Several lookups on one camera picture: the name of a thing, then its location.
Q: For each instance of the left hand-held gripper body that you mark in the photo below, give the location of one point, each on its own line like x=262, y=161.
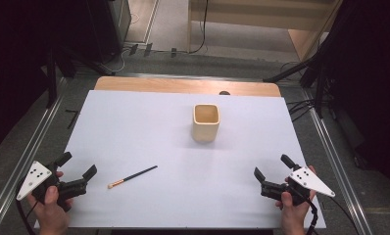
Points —
x=34, y=178

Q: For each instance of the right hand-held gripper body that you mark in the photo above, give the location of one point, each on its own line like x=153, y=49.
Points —
x=309, y=182

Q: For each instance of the black pencil with orange end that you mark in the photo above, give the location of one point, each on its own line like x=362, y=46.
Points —
x=134, y=176

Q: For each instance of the square wooden cup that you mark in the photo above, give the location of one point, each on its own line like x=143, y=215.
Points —
x=205, y=129

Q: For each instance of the person's right hand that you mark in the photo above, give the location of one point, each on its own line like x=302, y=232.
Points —
x=294, y=217

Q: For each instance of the person's left hand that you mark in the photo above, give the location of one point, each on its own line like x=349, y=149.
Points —
x=51, y=215

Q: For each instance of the white table board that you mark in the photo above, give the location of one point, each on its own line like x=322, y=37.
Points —
x=170, y=153

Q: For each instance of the dark round table grommet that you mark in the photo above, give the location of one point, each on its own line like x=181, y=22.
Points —
x=224, y=93

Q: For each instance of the black slanted tripod leg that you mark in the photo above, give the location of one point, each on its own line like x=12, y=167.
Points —
x=291, y=70

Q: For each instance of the wooden table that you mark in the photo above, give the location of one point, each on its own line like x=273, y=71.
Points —
x=183, y=86

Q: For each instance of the dark cabinet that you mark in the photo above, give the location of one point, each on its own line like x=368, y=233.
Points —
x=108, y=29

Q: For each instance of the light wooden shelf unit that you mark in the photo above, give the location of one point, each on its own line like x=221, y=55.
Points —
x=248, y=16

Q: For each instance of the metal floor rail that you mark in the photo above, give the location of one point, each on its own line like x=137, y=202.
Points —
x=336, y=163
x=23, y=163

